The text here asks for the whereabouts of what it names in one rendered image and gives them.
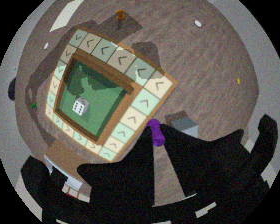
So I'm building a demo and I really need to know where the purple game pawn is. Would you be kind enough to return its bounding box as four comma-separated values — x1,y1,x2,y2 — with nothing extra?
147,119,165,147

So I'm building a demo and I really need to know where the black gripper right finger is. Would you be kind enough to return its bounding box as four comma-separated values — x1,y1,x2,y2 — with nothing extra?
159,124,244,197

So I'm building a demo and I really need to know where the orange pawn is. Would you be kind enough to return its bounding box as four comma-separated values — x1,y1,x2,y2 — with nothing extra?
117,10,124,20

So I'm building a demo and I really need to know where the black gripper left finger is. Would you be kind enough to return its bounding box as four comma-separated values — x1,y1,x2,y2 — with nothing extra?
77,127,155,205

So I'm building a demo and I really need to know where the white die with black pips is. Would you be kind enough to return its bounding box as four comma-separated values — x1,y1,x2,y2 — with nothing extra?
72,97,89,116

